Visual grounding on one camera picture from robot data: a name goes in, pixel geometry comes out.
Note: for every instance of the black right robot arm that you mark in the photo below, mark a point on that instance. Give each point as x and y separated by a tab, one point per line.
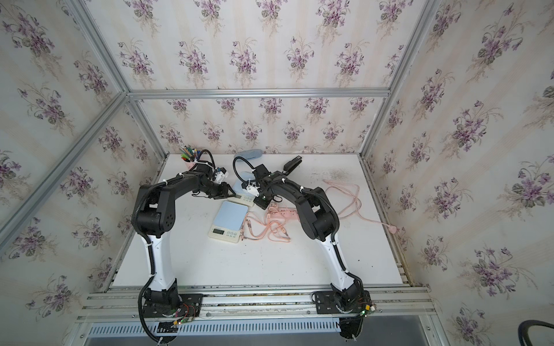
317	216

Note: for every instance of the black stapler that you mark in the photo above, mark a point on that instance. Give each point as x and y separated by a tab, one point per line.
291	165

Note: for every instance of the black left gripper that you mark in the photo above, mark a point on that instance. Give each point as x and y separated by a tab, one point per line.
224	193

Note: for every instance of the coloured pens bundle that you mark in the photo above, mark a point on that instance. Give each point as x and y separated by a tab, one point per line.
189	154

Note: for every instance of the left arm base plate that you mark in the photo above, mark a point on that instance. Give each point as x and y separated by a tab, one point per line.
187	306

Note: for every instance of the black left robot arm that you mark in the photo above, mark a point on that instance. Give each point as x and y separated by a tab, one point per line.
154	216

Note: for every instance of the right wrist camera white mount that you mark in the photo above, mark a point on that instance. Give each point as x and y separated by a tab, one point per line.
251	187

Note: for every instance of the aluminium rail frame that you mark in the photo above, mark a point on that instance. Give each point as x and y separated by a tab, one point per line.
220	303

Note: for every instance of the pink power strip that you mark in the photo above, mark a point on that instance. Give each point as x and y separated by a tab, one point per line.
287	214

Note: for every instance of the blue fabric pencil case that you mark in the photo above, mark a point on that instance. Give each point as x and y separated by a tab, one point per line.
250	154

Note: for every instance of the pink pen holder cup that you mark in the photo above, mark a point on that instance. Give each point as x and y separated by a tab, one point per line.
190	164

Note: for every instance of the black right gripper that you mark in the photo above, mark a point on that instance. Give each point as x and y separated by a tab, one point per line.
261	204

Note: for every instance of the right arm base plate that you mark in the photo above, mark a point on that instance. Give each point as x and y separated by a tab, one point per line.
331	302

